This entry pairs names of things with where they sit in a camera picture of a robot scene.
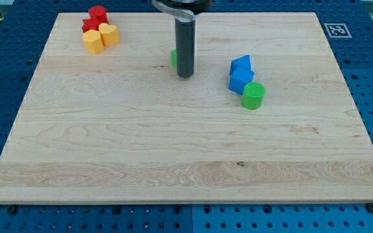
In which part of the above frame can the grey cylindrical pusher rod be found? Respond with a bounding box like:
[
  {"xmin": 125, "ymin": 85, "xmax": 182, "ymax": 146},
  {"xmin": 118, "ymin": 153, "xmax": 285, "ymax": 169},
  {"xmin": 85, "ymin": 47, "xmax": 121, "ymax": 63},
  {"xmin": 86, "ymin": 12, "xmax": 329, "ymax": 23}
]
[{"xmin": 175, "ymin": 17, "xmax": 196, "ymax": 78}]

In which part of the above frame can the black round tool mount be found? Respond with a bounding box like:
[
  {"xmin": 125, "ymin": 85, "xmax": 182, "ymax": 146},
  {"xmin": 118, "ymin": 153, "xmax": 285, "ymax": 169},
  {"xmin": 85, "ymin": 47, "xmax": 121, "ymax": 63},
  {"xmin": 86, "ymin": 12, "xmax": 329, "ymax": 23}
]
[{"xmin": 163, "ymin": 0, "xmax": 212, "ymax": 14}]

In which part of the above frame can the green star block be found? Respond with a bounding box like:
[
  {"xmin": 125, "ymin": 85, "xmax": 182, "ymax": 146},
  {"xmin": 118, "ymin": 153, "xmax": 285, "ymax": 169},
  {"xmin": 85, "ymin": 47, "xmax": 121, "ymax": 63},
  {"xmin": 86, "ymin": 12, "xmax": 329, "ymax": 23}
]
[{"xmin": 170, "ymin": 49, "xmax": 177, "ymax": 67}]

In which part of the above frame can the yellow heart block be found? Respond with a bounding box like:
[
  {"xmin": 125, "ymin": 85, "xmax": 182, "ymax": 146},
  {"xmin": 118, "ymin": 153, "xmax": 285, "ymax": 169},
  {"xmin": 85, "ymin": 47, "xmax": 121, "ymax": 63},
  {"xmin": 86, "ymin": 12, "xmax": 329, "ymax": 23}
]
[{"xmin": 98, "ymin": 23, "xmax": 120, "ymax": 46}]

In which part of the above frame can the red star block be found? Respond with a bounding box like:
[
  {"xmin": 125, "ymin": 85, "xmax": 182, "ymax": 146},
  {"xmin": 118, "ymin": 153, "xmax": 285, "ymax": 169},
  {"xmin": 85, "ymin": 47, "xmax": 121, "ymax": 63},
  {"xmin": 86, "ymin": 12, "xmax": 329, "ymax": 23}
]
[{"xmin": 82, "ymin": 17, "xmax": 102, "ymax": 32}]

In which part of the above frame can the silver clamp lever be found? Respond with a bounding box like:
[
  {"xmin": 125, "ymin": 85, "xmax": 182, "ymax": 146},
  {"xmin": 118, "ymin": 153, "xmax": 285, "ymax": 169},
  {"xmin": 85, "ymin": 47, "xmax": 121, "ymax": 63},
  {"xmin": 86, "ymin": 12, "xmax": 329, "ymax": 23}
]
[{"xmin": 152, "ymin": 0, "xmax": 196, "ymax": 21}]

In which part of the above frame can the blue triangle block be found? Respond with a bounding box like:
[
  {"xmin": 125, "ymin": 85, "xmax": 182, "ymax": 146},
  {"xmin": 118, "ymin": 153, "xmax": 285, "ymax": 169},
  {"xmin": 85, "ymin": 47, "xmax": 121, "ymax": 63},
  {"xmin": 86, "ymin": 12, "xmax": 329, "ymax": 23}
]
[{"xmin": 229, "ymin": 55, "xmax": 251, "ymax": 74}]

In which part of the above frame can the blue cube block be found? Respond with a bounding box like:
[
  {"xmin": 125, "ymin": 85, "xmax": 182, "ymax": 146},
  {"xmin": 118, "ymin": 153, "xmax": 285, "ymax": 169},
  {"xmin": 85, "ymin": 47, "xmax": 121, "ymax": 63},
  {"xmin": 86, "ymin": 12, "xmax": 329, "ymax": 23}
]
[{"xmin": 228, "ymin": 66, "xmax": 255, "ymax": 94}]

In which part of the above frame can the red cylinder block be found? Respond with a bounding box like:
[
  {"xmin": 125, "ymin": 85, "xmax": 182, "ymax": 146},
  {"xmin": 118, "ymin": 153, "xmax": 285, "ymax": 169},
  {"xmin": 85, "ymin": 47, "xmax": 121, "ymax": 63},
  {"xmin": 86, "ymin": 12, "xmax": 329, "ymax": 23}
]
[{"xmin": 88, "ymin": 5, "xmax": 109, "ymax": 23}]

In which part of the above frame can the yellow hexagon block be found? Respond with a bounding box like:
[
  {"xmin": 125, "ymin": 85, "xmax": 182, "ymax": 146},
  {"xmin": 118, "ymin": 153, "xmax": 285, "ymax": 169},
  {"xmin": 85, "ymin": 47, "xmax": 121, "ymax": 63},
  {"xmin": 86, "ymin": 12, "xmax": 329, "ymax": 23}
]
[{"xmin": 82, "ymin": 30, "xmax": 104, "ymax": 54}]

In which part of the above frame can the green cylinder block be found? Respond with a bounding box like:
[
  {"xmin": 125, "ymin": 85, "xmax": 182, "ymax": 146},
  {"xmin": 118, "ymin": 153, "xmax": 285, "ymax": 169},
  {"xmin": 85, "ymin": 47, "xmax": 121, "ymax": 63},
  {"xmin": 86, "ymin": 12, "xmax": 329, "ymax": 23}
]
[{"xmin": 242, "ymin": 82, "xmax": 266, "ymax": 110}]

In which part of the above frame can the wooden board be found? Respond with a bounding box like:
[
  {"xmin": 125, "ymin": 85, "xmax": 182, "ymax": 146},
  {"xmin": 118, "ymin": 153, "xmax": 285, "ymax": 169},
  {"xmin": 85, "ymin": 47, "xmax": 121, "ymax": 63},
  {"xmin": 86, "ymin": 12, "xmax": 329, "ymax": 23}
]
[{"xmin": 0, "ymin": 12, "xmax": 373, "ymax": 205}]

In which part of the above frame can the white fiducial marker tag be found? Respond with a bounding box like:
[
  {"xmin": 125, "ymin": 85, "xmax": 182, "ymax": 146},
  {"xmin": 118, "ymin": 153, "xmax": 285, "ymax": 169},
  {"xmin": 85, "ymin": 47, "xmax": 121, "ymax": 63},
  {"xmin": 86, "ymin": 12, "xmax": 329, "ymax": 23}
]
[{"xmin": 324, "ymin": 23, "xmax": 352, "ymax": 38}]

